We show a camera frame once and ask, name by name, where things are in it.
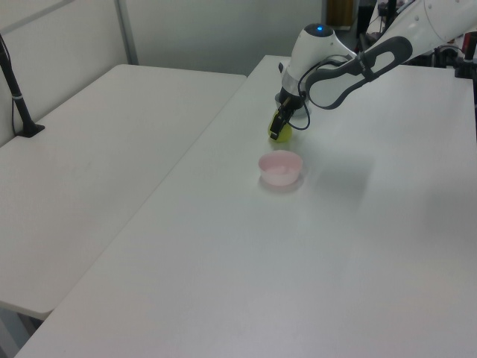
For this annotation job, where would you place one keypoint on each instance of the green pear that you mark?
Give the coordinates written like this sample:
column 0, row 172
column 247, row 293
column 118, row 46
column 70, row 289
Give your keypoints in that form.
column 285, row 136

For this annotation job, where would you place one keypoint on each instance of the pink bowl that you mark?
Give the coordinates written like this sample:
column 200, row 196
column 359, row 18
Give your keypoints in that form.
column 279, row 176

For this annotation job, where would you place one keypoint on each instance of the grey bowl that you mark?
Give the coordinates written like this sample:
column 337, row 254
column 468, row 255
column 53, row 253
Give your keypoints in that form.
column 301, row 113

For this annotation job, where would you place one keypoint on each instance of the white side table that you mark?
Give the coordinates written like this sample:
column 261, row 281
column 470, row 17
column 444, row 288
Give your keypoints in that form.
column 93, row 168

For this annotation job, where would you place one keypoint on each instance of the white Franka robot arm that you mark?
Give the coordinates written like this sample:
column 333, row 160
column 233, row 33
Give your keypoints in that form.
column 316, row 48

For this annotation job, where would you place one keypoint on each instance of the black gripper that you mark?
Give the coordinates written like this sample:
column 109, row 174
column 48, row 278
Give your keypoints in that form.
column 290, row 100

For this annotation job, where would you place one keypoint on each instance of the grey partition post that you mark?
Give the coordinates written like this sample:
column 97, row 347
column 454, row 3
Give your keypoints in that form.
column 126, row 30

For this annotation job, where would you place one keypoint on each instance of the olive brown panel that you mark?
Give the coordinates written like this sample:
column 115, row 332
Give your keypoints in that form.
column 340, row 13

